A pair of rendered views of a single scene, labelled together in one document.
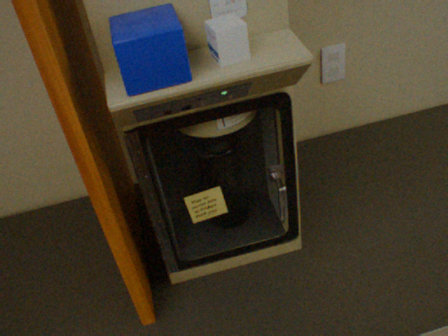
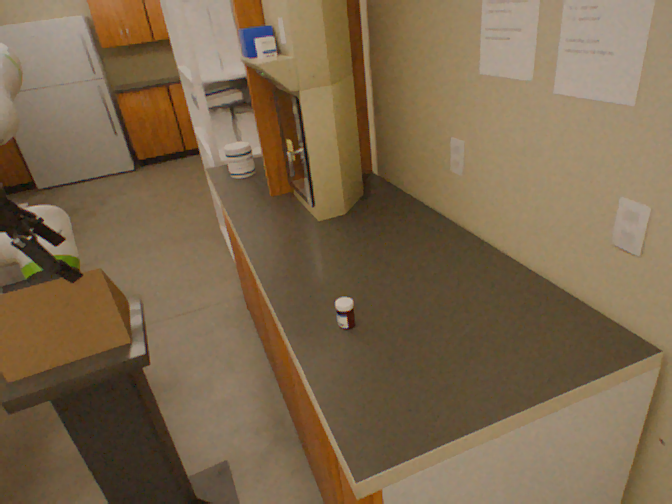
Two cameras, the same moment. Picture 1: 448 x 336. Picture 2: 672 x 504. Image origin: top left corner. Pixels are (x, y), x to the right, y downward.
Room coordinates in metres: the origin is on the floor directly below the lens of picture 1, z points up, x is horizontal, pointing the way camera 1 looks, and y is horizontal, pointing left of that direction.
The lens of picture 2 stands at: (0.56, -1.71, 1.66)
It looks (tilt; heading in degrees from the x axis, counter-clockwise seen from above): 29 degrees down; 80
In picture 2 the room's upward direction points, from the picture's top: 8 degrees counter-clockwise
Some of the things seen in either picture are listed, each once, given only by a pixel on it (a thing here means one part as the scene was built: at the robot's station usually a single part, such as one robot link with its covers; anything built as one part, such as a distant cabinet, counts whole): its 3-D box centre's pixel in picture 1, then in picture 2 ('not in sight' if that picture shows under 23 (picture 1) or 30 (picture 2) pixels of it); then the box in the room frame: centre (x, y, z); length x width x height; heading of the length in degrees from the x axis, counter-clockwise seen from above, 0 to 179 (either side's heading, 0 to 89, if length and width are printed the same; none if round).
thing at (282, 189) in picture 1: (280, 196); (295, 162); (0.76, -0.11, 1.17); 0.05 x 0.03 x 0.10; 7
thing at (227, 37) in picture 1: (227, 39); (266, 47); (0.73, -0.04, 1.54); 0.05 x 0.05 x 0.06; 15
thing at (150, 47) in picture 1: (150, 48); (257, 41); (0.72, 0.08, 1.56); 0.10 x 0.10 x 0.09; 7
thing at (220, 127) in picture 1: (224, 192); (293, 147); (0.78, 0.00, 1.19); 0.30 x 0.01 x 0.40; 97
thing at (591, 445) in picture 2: not in sight; (349, 322); (0.87, -0.16, 0.45); 2.05 x 0.67 x 0.90; 97
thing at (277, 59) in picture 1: (209, 90); (267, 72); (0.73, 0.00, 1.46); 0.32 x 0.12 x 0.10; 97
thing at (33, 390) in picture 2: not in sight; (82, 345); (0.05, -0.58, 0.92); 0.32 x 0.32 x 0.04; 10
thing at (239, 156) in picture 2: not in sight; (240, 159); (0.57, 0.59, 1.02); 0.13 x 0.13 x 0.15
